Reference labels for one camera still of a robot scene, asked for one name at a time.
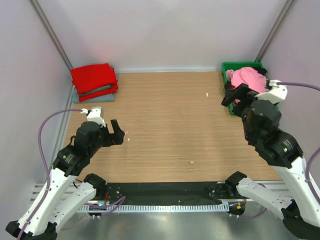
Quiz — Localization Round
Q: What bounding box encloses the pink t shirt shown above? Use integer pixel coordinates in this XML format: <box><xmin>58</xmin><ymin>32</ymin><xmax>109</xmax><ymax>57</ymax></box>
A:
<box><xmin>226</xmin><ymin>67</ymin><xmax>267</xmax><ymax>94</ymax></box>

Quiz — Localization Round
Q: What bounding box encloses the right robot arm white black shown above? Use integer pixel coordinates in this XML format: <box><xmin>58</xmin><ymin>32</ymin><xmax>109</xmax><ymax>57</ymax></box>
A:
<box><xmin>221</xmin><ymin>80</ymin><xmax>320</xmax><ymax>240</ymax></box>

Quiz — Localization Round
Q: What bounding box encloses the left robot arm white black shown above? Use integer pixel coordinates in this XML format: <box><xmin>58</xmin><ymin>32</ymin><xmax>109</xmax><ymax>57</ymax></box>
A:
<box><xmin>5</xmin><ymin>119</ymin><xmax>125</xmax><ymax>240</ymax></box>

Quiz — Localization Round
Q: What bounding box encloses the green plastic bin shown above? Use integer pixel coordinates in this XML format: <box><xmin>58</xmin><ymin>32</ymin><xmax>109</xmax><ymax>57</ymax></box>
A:
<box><xmin>221</xmin><ymin>62</ymin><xmax>282</xmax><ymax>121</ymax></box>

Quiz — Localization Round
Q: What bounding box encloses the grey folded t shirt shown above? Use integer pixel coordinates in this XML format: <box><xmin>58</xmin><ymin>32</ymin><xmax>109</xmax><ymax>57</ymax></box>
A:
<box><xmin>71</xmin><ymin>72</ymin><xmax>120</xmax><ymax>104</ymax></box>

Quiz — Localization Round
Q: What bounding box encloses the red folded t shirt lower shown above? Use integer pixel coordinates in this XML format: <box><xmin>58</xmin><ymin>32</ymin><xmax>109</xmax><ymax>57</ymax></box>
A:
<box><xmin>78</xmin><ymin>83</ymin><xmax>118</xmax><ymax>103</ymax></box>

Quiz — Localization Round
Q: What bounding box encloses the red folded t shirt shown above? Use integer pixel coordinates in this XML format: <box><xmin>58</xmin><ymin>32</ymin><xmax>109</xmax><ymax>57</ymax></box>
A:
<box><xmin>78</xmin><ymin>83</ymin><xmax>118</xmax><ymax>103</ymax></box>
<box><xmin>70</xmin><ymin>63</ymin><xmax>118</xmax><ymax>95</ymax></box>

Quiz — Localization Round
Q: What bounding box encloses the red folded t shirt top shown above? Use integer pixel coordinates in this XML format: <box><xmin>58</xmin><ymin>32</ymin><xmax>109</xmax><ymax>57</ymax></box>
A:
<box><xmin>70</xmin><ymin>63</ymin><xmax>118</xmax><ymax>95</ymax></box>

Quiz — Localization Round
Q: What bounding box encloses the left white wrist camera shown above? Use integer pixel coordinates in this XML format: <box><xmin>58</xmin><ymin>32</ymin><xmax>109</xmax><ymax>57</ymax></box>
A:
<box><xmin>80</xmin><ymin>106</ymin><xmax>107</xmax><ymax>128</ymax></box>

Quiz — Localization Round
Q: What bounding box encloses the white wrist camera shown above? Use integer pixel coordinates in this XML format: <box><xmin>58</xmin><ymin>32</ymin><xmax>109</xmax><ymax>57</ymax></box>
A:
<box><xmin>80</xmin><ymin>106</ymin><xmax>107</xmax><ymax>128</ymax></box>
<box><xmin>255</xmin><ymin>79</ymin><xmax>288</xmax><ymax>105</ymax></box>

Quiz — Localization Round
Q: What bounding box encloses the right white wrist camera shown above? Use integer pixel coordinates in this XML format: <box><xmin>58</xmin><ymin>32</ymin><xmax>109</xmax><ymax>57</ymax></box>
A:
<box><xmin>255</xmin><ymin>79</ymin><xmax>288</xmax><ymax>105</ymax></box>

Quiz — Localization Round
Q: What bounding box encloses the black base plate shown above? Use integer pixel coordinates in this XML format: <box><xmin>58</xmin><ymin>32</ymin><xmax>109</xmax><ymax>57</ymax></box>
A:
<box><xmin>93</xmin><ymin>181</ymin><xmax>243</xmax><ymax>206</ymax></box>

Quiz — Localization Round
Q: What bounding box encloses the white slotted cable duct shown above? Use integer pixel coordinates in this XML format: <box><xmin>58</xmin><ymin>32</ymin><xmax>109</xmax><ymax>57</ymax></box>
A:
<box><xmin>77</xmin><ymin>202</ymin><xmax>229</xmax><ymax>214</ymax></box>

